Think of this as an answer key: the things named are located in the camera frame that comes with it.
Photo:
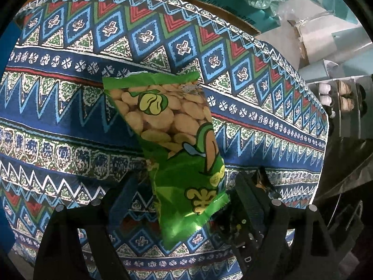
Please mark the shoe rack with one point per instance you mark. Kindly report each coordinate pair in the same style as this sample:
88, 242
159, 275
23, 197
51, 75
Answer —
348, 103

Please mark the blue patterned tablecloth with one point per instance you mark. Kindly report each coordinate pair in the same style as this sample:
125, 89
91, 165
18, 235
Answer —
64, 144

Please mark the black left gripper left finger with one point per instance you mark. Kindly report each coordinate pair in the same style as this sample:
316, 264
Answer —
116, 204

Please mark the blue cardboard box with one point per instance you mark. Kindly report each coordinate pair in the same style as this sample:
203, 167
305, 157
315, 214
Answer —
7, 42

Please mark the green bean snack bag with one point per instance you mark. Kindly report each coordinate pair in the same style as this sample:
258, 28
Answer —
172, 121

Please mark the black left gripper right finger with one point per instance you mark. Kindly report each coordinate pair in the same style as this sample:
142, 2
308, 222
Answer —
293, 243

